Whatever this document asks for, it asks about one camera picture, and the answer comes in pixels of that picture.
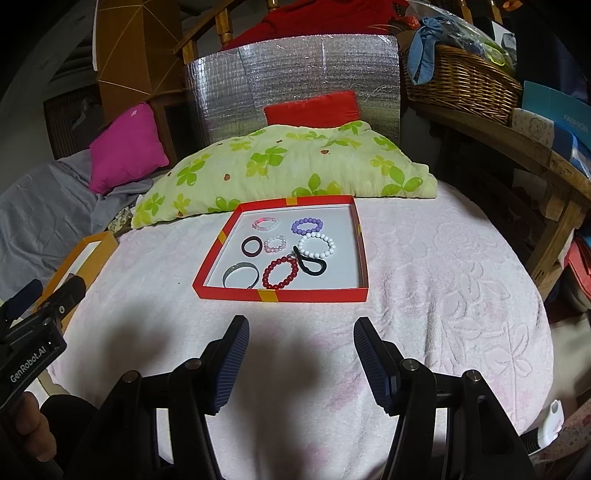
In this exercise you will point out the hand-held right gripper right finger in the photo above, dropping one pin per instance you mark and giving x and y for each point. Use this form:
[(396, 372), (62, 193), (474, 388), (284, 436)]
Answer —
[(374, 364)]

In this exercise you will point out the wooden shelf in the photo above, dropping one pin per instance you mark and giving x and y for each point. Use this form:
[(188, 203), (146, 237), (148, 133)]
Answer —
[(531, 152)]

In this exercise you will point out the red cardboard box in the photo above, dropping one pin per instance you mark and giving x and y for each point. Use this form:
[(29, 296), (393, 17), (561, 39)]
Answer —
[(341, 272)]

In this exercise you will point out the red garment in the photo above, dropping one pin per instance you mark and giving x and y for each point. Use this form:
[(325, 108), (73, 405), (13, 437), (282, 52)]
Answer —
[(323, 18)]

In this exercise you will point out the dark wicker cabinet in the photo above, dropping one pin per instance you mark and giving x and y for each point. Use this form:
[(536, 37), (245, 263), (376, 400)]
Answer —
[(69, 124)]

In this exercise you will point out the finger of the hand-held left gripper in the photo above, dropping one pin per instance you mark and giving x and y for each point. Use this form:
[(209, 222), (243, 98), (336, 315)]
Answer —
[(64, 295), (27, 293)]

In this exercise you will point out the grey metal bangle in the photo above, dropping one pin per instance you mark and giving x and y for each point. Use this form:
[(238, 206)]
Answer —
[(226, 277)]

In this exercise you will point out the person's left hand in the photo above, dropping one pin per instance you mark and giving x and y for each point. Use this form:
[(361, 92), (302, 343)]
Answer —
[(30, 424)]

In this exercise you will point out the blue cardboard box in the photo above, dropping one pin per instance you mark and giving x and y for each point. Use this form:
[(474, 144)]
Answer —
[(563, 120)]

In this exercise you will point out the wicker basket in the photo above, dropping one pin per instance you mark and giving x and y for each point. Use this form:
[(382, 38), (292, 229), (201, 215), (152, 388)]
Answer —
[(461, 87)]

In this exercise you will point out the silver insulation mat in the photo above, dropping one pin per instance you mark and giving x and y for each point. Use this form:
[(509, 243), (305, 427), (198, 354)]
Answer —
[(295, 64)]

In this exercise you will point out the white plastic device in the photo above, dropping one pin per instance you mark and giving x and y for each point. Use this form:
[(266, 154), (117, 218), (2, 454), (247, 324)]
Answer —
[(551, 420)]

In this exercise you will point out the green floral pillow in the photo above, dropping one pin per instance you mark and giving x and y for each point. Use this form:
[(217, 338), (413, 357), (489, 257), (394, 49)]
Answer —
[(277, 170)]

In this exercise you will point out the clear plastic bag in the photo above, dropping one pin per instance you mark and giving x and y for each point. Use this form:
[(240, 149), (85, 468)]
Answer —
[(480, 37)]

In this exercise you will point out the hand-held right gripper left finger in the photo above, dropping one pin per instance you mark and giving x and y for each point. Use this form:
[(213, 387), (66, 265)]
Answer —
[(228, 364)]

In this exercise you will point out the white patterned box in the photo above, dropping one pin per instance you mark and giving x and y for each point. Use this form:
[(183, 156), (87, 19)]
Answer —
[(531, 127)]

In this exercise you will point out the red bag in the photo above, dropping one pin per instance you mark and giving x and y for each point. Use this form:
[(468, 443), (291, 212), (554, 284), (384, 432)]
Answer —
[(579, 272)]

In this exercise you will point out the dark maroon bangle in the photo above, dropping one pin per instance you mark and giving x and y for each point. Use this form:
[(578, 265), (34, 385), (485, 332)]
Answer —
[(244, 249)]

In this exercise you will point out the grey blanket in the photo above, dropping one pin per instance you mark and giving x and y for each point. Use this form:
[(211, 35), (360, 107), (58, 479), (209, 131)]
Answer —
[(41, 217)]

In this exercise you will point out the magenta pillow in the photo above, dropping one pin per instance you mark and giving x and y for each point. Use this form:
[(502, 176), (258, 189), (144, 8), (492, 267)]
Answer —
[(124, 147)]

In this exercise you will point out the red cushion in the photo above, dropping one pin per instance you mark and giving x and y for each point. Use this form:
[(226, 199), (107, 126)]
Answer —
[(314, 108)]

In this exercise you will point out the brown panel with pale lines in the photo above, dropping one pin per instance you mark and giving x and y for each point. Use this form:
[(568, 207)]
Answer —
[(138, 46)]

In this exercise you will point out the pink textured blanket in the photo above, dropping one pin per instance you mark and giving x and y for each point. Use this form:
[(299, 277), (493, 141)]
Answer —
[(438, 323)]

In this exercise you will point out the floral patterned cloth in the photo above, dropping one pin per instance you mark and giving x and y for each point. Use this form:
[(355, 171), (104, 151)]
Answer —
[(121, 219)]

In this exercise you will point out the orange box lid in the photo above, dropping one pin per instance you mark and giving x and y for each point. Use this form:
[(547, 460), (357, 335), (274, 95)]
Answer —
[(99, 240)]

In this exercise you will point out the blue cloth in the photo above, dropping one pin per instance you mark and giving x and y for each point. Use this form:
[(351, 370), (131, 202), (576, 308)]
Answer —
[(422, 50)]

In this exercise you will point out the wooden chair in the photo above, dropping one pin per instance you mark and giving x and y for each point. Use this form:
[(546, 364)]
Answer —
[(224, 27)]

